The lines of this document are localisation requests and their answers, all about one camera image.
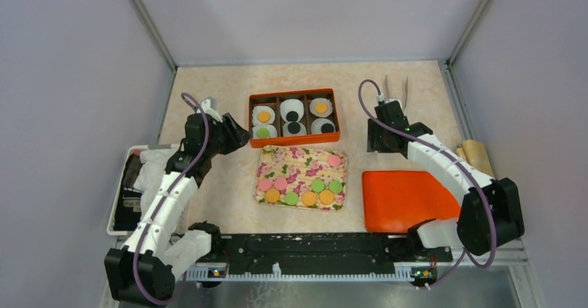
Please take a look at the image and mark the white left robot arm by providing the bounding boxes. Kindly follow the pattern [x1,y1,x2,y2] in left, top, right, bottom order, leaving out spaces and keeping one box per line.
[104,93,250,307]

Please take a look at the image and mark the white paper cupcake liner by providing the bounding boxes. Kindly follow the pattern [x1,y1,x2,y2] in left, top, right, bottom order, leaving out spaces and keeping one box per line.
[311,118,336,135]
[252,124,278,139]
[279,99,304,122]
[252,105,275,126]
[282,121,307,137]
[309,98,334,118]

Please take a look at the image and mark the pink cookie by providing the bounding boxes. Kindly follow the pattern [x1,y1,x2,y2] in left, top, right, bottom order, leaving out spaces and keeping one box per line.
[257,178,273,191]
[327,154,342,167]
[273,178,288,191]

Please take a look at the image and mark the black cookie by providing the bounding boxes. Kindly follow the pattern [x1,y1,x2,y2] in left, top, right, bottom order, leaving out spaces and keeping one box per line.
[286,110,300,121]
[320,123,335,134]
[287,121,301,135]

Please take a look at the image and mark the orange cookie box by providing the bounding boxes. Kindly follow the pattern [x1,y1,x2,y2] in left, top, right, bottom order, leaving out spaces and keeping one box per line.
[248,88,341,148]

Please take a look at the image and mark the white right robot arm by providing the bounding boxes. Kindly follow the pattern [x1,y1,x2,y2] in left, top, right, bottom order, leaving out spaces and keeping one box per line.
[367,99,525,261]

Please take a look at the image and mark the orange box lid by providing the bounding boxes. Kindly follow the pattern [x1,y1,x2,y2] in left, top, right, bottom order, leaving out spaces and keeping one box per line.
[361,171,460,234]

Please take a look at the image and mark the floral serving tray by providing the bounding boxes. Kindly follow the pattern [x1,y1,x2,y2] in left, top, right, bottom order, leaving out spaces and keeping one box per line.
[253,146,348,212]

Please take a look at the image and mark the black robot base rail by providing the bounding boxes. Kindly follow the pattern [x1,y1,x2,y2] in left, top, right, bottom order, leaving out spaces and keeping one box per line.
[185,223,453,288]

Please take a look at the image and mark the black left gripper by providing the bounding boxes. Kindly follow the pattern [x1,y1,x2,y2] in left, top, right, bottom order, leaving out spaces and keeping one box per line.
[205,112,252,157]

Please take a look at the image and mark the white crumpled cloth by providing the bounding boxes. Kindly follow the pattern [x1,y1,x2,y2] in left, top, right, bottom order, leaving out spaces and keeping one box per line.
[133,148,175,216]

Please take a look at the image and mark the white plastic basket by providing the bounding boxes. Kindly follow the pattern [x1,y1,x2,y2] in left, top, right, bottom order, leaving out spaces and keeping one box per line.
[106,144,179,237]

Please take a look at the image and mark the orange cookie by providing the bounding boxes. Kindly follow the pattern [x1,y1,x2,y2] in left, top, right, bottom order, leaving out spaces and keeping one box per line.
[301,191,318,207]
[264,188,281,203]
[314,102,329,114]
[257,110,272,123]
[319,190,335,205]

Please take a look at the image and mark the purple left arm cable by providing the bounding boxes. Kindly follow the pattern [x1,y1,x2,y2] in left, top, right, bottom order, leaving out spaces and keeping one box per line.
[132,92,210,308]

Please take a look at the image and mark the metal tongs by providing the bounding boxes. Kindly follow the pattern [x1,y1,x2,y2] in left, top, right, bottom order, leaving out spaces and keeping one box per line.
[383,75,408,112]

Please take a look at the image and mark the green cookie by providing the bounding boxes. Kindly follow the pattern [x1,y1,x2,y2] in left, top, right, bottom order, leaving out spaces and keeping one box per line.
[311,179,326,193]
[256,127,270,139]
[284,191,300,206]
[328,180,344,195]

